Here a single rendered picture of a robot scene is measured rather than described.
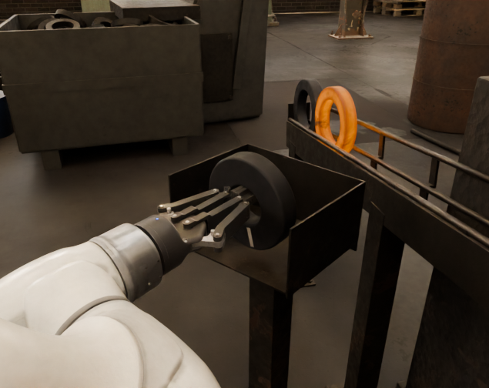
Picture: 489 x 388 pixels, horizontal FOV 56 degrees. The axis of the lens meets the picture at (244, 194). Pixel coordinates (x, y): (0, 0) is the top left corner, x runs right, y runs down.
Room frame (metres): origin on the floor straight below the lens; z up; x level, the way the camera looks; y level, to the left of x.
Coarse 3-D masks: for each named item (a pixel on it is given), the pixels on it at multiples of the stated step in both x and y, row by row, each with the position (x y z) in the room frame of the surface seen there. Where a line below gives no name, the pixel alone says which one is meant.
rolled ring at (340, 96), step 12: (324, 96) 1.20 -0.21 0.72; (336, 96) 1.14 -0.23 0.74; (348, 96) 1.12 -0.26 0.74; (324, 108) 1.22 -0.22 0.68; (348, 108) 1.10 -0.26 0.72; (324, 120) 1.22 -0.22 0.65; (348, 120) 1.08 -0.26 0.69; (324, 132) 1.21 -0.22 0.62; (348, 132) 1.07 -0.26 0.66; (336, 144) 1.11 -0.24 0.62; (348, 144) 1.08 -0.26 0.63
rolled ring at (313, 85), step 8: (304, 80) 1.35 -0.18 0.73; (312, 80) 1.34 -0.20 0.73; (296, 88) 1.41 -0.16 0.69; (304, 88) 1.35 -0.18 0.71; (312, 88) 1.30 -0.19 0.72; (320, 88) 1.30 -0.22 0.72; (296, 96) 1.41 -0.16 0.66; (304, 96) 1.40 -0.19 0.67; (312, 96) 1.29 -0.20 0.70; (296, 104) 1.40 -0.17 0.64; (304, 104) 1.41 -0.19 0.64; (312, 104) 1.28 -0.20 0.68; (296, 112) 1.40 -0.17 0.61; (304, 112) 1.40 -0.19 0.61; (312, 112) 1.28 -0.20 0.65; (296, 120) 1.39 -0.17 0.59; (304, 120) 1.39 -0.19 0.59; (312, 120) 1.27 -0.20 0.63; (312, 128) 1.27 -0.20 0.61
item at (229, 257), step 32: (288, 160) 0.78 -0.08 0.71; (192, 192) 0.74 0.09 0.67; (320, 192) 0.73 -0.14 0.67; (352, 192) 0.65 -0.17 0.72; (320, 224) 0.58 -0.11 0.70; (352, 224) 0.66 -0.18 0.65; (224, 256) 0.64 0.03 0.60; (256, 256) 0.63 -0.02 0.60; (288, 256) 0.53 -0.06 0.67; (320, 256) 0.59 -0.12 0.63; (256, 288) 0.66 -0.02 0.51; (288, 288) 0.53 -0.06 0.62; (256, 320) 0.66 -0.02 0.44; (288, 320) 0.67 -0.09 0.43; (256, 352) 0.66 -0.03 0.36; (288, 352) 0.67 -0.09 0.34; (256, 384) 0.66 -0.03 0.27
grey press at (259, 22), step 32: (128, 0) 3.37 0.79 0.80; (160, 0) 3.37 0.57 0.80; (192, 0) 3.11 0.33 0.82; (224, 0) 3.12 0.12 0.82; (256, 0) 3.20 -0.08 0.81; (224, 32) 3.12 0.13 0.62; (256, 32) 3.20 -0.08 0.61; (224, 64) 3.10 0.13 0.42; (256, 64) 3.20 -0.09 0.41; (224, 96) 3.10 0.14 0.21; (256, 96) 3.20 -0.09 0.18
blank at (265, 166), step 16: (224, 160) 0.64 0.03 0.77; (240, 160) 0.62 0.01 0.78; (256, 160) 0.61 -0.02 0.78; (224, 176) 0.64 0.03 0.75; (240, 176) 0.62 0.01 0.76; (256, 176) 0.60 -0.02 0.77; (272, 176) 0.59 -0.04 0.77; (256, 192) 0.60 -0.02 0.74; (272, 192) 0.58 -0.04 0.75; (288, 192) 0.59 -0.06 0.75; (272, 208) 0.58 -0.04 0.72; (288, 208) 0.58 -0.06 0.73; (256, 224) 0.60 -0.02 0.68; (272, 224) 0.58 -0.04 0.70; (288, 224) 0.57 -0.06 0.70; (240, 240) 0.63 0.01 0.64; (256, 240) 0.60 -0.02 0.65; (272, 240) 0.58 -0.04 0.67
